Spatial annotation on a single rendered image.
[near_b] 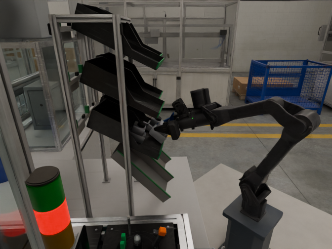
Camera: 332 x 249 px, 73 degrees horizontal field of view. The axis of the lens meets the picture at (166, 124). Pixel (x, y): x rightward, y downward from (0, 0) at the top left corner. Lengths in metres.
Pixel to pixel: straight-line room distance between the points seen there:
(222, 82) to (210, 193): 3.67
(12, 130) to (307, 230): 1.09
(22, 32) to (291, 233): 1.79
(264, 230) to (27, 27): 1.63
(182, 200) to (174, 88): 3.63
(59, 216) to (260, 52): 9.40
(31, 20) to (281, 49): 9.03
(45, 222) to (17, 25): 1.45
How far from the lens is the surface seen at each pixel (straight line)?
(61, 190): 0.42
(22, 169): 0.40
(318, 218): 1.26
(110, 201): 1.17
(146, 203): 1.14
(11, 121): 0.37
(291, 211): 1.24
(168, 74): 4.52
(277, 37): 9.79
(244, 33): 9.36
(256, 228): 0.81
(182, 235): 0.88
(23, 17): 1.73
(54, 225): 0.44
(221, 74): 4.66
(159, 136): 0.84
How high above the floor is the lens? 1.63
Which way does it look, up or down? 23 degrees down
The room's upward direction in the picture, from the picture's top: straight up
